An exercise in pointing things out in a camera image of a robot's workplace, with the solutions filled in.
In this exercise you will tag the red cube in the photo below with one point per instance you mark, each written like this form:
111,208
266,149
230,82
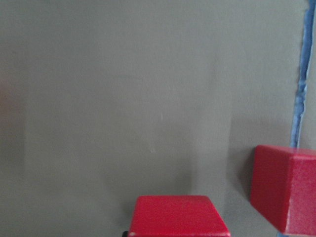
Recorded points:
176,216
283,188

